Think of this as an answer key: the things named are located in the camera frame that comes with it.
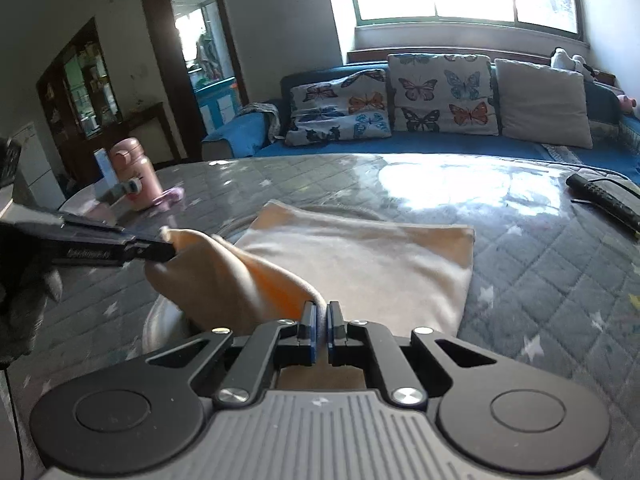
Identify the black remote control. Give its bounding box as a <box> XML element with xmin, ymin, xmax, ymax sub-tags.
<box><xmin>565</xmin><ymin>172</ymin><xmax>640</xmax><ymax>236</ymax></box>

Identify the blue low cabinet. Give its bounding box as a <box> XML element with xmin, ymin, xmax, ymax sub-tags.
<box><xmin>194</xmin><ymin>77</ymin><xmax>238</xmax><ymax>133</ymax></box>

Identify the plain grey pillow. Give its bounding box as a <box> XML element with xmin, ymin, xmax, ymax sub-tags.
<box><xmin>494</xmin><ymin>58</ymin><xmax>595</xmax><ymax>150</ymax></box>

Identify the pink water bottle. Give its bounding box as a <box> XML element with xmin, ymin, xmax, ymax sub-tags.
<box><xmin>109</xmin><ymin>137</ymin><xmax>165</xmax><ymax>211</ymax></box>

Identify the beige garment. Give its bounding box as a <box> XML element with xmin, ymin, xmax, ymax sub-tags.
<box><xmin>144</xmin><ymin>200</ymin><xmax>476</xmax><ymax>391</ymax></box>

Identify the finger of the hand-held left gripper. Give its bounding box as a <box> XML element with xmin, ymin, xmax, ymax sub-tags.
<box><xmin>62</xmin><ymin>211</ymin><xmax>176</xmax><ymax>265</ymax></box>

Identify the blue sofa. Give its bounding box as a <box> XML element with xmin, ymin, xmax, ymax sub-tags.
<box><xmin>201</xmin><ymin>62</ymin><xmax>640</xmax><ymax>186</ymax></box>

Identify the grey patterned blanket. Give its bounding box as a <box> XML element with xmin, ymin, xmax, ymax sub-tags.
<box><xmin>239</xmin><ymin>102</ymin><xmax>283</xmax><ymax>143</ymax></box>

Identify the dark wooden door frame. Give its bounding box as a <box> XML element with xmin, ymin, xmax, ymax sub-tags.
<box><xmin>137</xmin><ymin>0</ymin><xmax>251</xmax><ymax>163</ymax></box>

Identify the grey quilted star table cover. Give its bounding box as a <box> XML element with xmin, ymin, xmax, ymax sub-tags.
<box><xmin>0</xmin><ymin>152</ymin><xmax>640</xmax><ymax>480</ymax></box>

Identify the light blue carton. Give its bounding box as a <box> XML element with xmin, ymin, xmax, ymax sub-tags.
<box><xmin>94</xmin><ymin>149</ymin><xmax>118</xmax><ymax>196</ymax></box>

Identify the white refrigerator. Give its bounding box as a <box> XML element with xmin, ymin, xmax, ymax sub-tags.
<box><xmin>10</xmin><ymin>120</ymin><xmax>66</xmax><ymax>211</ymax></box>

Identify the butterfly print pillow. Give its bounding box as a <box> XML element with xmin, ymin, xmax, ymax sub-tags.
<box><xmin>387</xmin><ymin>53</ymin><xmax>501</xmax><ymax>136</ymax></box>
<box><xmin>287</xmin><ymin>69</ymin><xmax>393</xmax><ymax>147</ymax></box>

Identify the person's left hand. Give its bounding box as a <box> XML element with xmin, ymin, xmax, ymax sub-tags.
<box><xmin>0</xmin><ymin>260</ymin><xmax>63</xmax><ymax>366</ymax></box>

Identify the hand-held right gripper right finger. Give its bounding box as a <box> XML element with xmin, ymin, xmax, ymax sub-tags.
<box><xmin>325</xmin><ymin>300</ymin><xmax>498</xmax><ymax>407</ymax></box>

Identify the dark wooden display cabinet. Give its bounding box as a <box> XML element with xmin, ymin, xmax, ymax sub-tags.
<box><xmin>36</xmin><ymin>16</ymin><xmax>178</xmax><ymax>196</ymax></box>

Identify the white plastic bag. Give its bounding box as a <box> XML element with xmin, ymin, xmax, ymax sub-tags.
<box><xmin>59</xmin><ymin>187</ymin><xmax>121</xmax><ymax>226</ymax></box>

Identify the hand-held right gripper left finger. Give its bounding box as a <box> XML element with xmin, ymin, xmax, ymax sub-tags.
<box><xmin>145</xmin><ymin>300</ymin><xmax>319</xmax><ymax>409</ymax></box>

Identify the white plush toy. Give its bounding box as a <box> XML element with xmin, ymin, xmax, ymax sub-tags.
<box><xmin>550</xmin><ymin>47</ymin><xmax>598</xmax><ymax>83</ymax></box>

